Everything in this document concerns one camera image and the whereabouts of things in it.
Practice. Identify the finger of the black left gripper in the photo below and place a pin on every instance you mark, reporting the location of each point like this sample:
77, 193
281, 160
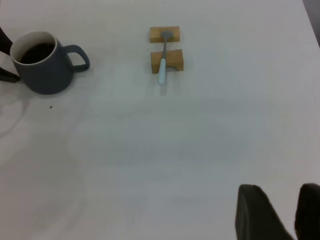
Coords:
8, 77
5, 43

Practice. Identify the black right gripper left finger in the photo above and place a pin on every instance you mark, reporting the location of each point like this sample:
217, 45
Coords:
257, 217

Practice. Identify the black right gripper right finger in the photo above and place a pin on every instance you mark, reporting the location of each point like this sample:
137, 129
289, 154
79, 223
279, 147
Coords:
310, 212

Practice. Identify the black coffee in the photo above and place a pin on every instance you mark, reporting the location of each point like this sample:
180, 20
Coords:
35, 53

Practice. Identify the plain wooden block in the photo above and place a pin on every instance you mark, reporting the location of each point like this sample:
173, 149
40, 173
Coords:
155, 35

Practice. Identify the notched wooden block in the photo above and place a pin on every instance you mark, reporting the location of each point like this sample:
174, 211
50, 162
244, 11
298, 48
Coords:
175, 58

